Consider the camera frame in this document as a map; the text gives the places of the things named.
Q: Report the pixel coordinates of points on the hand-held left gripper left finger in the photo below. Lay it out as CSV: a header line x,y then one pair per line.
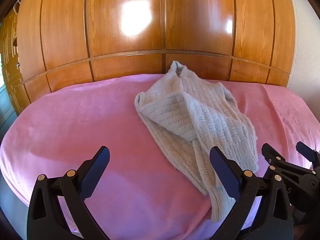
x,y
96,170

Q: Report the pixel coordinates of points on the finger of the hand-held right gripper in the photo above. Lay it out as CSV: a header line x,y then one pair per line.
x,y
308,155
277,157

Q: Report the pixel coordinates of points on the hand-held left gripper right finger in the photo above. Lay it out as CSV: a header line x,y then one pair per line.
x,y
223,172

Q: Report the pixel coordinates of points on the white knit sweater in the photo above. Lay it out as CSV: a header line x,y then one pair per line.
x,y
200,115

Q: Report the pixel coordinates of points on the white clothes hanger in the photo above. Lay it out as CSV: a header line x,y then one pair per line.
x,y
17,6

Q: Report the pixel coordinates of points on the pink blanket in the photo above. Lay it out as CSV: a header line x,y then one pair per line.
x,y
75,130

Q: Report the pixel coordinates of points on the wooden wardrobe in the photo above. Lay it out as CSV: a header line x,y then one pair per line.
x,y
125,67

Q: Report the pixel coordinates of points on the wooden panelled door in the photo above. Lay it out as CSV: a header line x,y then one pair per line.
x,y
11,80

